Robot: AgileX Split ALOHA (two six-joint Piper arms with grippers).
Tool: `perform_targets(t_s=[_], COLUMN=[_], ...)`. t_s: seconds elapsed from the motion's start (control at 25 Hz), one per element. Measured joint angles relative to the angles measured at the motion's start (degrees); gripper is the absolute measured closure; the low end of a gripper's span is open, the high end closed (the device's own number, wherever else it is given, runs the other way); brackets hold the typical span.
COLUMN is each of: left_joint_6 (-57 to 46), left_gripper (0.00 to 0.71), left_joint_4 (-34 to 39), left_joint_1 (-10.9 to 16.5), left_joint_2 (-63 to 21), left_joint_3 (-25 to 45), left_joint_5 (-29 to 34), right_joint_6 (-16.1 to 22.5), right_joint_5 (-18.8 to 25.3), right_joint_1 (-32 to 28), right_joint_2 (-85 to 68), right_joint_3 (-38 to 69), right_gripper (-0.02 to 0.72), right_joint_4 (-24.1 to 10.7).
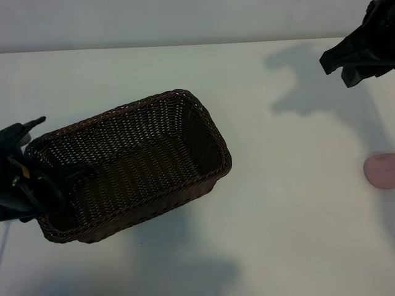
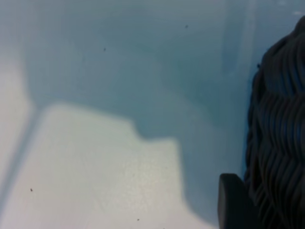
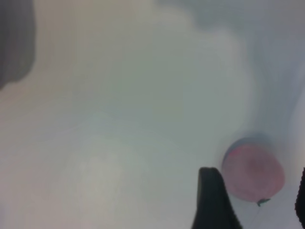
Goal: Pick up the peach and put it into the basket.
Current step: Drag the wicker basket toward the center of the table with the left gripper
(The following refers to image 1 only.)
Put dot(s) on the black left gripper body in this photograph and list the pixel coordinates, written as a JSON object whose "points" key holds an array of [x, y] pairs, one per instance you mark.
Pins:
{"points": [[12, 185]]}

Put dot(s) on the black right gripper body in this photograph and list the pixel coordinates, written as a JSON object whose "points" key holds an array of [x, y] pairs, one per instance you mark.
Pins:
{"points": [[384, 27]]}

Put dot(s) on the pink peach with green leaf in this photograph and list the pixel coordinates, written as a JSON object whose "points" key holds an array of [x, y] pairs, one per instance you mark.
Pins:
{"points": [[382, 171]]}

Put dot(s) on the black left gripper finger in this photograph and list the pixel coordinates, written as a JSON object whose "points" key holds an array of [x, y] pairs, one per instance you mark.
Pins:
{"points": [[80, 175], [32, 126]]}

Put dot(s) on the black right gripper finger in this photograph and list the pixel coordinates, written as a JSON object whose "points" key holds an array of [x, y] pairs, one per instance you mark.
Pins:
{"points": [[358, 75], [344, 55]]}

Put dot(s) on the dark brown woven wicker basket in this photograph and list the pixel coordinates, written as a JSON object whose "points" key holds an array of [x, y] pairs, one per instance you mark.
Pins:
{"points": [[139, 160]]}

